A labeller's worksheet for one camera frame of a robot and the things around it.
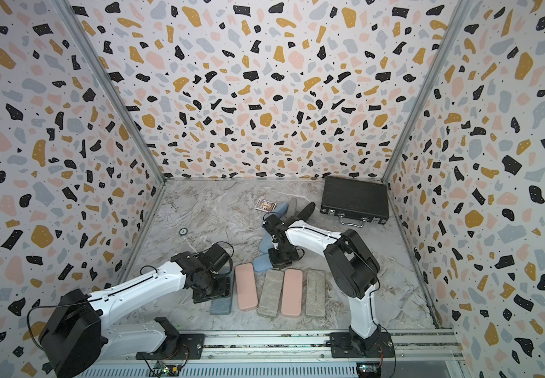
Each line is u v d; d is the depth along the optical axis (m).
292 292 0.83
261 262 0.89
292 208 1.04
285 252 0.78
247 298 0.82
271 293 0.82
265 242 0.95
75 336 0.40
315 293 0.82
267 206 1.09
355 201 1.07
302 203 1.13
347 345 0.73
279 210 1.05
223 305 0.80
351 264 0.50
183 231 1.02
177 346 0.69
